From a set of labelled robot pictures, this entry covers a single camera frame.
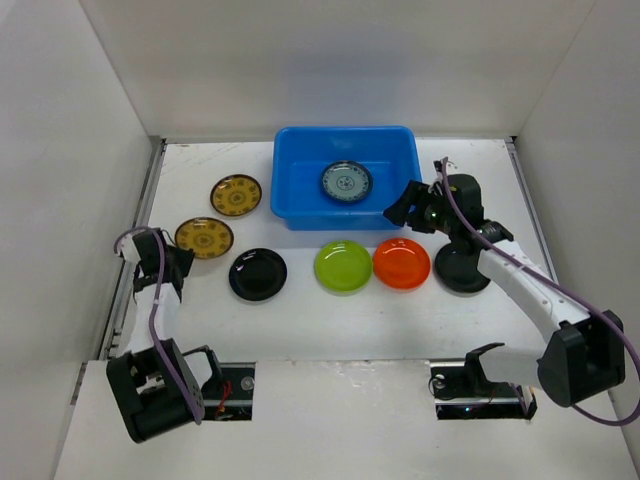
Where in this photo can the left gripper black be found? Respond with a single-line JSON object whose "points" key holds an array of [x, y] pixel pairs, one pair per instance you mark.
{"points": [[188, 257]]}

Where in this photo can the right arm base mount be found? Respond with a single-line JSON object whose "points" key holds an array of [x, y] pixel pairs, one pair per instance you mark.
{"points": [[460, 394]]}

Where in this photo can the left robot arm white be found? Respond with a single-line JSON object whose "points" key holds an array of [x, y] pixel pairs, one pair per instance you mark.
{"points": [[156, 386]]}

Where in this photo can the blue floral plate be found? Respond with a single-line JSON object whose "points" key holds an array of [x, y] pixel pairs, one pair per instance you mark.
{"points": [[346, 181]]}

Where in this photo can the black plate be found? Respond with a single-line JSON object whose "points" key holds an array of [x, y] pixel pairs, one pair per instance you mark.
{"points": [[258, 274], [457, 269]]}

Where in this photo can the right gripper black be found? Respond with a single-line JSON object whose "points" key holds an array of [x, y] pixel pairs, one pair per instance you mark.
{"points": [[415, 205]]}

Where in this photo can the metal side rail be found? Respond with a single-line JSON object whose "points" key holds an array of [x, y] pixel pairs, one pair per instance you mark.
{"points": [[116, 319]]}

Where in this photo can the blue plastic bin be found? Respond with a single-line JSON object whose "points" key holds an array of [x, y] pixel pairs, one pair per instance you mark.
{"points": [[301, 154]]}

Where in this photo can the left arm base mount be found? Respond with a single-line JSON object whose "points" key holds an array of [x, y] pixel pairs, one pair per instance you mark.
{"points": [[229, 398]]}

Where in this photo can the green plate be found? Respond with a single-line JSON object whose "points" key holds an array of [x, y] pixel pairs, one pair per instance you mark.
{"points": [[343, 267]]}

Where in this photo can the orange plate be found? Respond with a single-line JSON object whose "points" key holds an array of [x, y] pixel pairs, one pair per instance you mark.
{"points": [[401, 264]]}

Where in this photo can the yellow patterned plate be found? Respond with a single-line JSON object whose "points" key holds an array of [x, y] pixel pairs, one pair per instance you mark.
{"points": [[236, 195], [207, 237]]}

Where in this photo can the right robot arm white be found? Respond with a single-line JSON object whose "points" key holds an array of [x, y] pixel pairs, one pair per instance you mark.
{"points": [[583, 354]]}

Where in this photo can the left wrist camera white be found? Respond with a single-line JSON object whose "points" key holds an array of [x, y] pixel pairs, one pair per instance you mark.
{"points": [[125, 248]]}

